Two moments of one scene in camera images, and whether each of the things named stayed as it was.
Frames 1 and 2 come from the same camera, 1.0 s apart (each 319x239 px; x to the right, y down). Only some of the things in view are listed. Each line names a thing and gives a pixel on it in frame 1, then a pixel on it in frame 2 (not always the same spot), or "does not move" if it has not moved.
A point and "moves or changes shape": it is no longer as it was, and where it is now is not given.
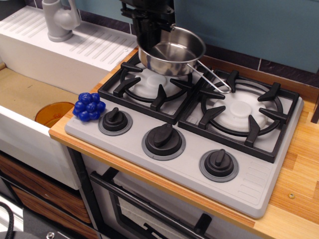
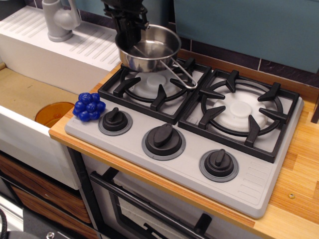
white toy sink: x=36 y=69 does not move
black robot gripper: x=149 y=34 -> x=133 y=10
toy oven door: x=123 y=205 does not move
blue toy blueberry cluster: x=88 y=107 does not move
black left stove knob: x=115 y=123 does not move
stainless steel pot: x=179 y=47 moves or changes shape
